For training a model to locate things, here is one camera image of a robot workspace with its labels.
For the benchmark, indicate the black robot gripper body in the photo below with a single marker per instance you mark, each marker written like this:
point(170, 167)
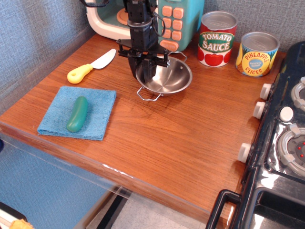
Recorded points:
point(144, 42)

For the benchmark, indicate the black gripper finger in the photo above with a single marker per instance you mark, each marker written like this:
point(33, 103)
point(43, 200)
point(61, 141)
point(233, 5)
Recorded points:
point(149, 69)
point(134, 62)

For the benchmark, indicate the small steel two-handled pot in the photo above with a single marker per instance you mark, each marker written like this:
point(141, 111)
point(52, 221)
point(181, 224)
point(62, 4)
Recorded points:
point(167, 80)

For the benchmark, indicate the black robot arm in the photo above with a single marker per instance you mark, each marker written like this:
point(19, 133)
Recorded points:
point(140, 11)

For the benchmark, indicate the white stove knob bottom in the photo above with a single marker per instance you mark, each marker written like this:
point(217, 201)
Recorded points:
point(244, 152)

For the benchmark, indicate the white stove knob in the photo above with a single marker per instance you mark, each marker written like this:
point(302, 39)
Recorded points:
point(258, 110)
point(244, 152)
point(265, 91)

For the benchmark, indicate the teal toy microwave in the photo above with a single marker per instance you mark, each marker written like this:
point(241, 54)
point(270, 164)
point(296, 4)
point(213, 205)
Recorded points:
point(180, 19)

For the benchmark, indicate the blue folded cloth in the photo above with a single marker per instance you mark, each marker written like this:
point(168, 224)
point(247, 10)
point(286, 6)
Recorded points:
point(100, 103)

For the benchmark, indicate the green toy cucumber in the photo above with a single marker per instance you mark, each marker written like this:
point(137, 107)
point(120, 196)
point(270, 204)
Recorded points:
point(78, 115)

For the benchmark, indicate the tomato sauce can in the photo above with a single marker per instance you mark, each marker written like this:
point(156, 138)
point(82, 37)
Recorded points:
point(216, 37)

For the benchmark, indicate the pineapple slices can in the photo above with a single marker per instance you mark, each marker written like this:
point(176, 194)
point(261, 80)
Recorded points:
point(257, 53)

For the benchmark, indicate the white stove knob middle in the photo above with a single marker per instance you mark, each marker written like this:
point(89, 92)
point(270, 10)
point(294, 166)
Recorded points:
point(258, 110)

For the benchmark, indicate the white stove knob top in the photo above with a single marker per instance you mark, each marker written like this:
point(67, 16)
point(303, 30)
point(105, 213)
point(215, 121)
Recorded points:
point(265, 91)

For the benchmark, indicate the black toy stove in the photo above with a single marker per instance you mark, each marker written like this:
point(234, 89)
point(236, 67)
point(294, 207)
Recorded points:
point(273, 183)

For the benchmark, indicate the orange object bottom left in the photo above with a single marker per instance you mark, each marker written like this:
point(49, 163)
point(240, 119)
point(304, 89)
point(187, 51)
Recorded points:
point(20, 224)

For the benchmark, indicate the yellow-handled toy knife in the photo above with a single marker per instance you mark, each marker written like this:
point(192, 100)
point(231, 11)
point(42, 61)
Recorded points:
point(76, 75)

